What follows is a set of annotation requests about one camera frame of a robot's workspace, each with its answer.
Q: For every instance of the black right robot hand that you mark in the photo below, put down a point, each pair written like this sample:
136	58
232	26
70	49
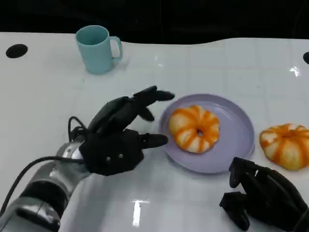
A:
270	193

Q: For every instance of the lilac plate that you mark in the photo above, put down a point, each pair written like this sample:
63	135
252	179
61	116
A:
231	149

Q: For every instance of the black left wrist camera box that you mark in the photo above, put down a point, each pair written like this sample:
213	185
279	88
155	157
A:
113	152

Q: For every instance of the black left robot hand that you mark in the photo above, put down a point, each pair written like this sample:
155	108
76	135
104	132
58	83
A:
116	113

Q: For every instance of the pale green mug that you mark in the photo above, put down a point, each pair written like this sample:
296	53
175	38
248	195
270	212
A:
96	50

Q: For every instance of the orange and white bread roll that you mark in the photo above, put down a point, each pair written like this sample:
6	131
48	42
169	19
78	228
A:
287	147
186	120

